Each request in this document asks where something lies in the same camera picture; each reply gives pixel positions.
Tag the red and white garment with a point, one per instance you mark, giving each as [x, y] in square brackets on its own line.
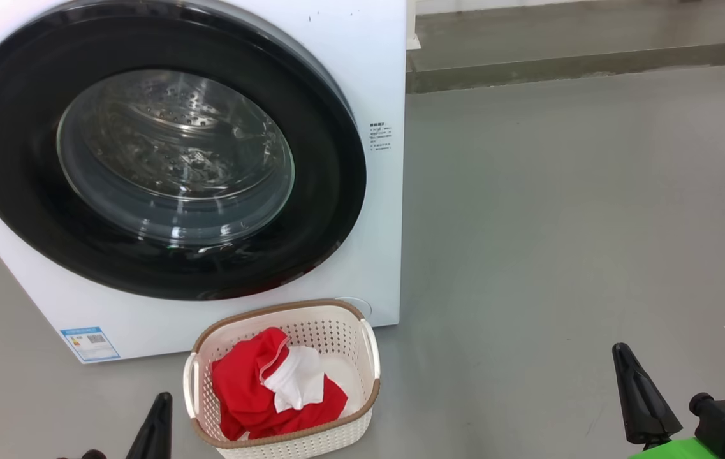
[241, 389]

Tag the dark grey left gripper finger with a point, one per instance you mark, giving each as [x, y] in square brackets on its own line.
[155, 433]

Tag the black glass washing machine door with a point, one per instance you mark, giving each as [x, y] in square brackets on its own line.
[18, 159]

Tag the white washing machine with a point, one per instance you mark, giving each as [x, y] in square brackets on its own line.
[375, 76]

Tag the blue white energy label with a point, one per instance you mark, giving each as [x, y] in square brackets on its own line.
[90, 344]

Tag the cream perforated laundry basket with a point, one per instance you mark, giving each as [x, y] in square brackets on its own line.
[343, 331]

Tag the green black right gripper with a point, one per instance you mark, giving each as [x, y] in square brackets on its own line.
[674, 451]

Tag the white text notice sticker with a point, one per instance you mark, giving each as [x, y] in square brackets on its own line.
[380, 137]

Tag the round white filter cover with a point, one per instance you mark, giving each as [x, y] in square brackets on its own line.
[362, 305]

